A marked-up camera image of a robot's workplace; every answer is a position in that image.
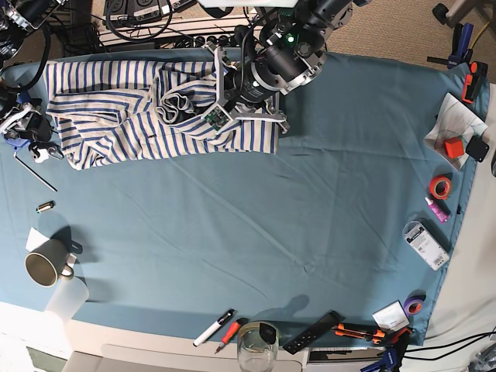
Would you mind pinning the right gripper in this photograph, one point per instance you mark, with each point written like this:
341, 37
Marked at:
34, 127

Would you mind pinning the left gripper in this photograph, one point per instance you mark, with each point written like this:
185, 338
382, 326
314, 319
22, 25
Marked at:
251, 84

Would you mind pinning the blue white striped T-shirt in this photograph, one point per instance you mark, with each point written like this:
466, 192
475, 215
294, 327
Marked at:
108, 112

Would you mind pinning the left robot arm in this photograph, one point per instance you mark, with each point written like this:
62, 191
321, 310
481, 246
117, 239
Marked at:
281, 50

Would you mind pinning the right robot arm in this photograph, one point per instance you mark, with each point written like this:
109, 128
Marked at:
20, 19

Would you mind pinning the blue device with black knob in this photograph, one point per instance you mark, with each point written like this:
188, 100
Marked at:
15, 140

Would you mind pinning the white metal small part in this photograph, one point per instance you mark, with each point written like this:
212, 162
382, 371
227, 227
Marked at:
41, 151

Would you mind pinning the black allen key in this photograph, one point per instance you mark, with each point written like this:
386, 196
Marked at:
32, 172

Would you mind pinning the small brass cylinder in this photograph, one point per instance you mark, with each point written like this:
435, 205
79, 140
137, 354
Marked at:
45, 207

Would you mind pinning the white paper note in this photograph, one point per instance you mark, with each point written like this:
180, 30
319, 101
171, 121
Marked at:
35, 239

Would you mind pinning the grey ceramic mug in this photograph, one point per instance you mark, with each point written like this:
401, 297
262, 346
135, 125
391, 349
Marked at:
48, 263

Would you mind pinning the teal table cloth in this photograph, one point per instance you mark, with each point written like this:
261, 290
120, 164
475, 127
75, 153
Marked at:
166, 246

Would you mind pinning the translucent plastic cup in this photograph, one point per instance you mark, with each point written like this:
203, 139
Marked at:
67, 299

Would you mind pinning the white printed paper sheet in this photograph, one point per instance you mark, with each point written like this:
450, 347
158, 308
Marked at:
454, 120

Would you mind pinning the red tape roll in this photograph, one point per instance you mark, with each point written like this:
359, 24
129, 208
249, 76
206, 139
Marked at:
440, 187

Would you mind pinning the red cube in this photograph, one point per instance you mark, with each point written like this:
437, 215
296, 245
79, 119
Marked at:
454, 147

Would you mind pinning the blue black bar clamp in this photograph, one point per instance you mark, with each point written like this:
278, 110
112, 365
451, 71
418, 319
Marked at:
461, 51

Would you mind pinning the black orange clamp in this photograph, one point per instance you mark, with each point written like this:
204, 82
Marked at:
474, 81

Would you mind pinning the pink glue tube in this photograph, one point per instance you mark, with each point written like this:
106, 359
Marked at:
441, 213

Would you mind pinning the black remote control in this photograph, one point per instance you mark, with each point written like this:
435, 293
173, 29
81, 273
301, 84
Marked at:
313, 332

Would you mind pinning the clear plastic screw box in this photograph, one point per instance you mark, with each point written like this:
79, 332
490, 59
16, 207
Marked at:
416, 235

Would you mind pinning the white black marker pen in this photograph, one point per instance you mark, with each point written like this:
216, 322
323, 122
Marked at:
214, 327

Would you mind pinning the clear drinking glass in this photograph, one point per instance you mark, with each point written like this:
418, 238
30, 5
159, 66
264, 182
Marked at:
257, 346

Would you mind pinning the white card box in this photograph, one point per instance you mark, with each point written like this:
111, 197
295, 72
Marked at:
391, 318

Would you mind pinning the purple tape roll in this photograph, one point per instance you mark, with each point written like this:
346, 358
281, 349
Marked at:
413, 305

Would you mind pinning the orange black utility knife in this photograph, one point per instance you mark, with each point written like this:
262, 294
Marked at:
367, 333

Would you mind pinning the blue black spring clamp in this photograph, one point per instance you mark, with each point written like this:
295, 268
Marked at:
395, 347

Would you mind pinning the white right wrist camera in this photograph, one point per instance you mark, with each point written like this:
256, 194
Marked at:
12, 118

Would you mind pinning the black square mount plate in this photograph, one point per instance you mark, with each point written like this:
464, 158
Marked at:
477, 148

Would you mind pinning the red handled screwdriver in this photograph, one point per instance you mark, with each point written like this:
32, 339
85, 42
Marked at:
232, 331

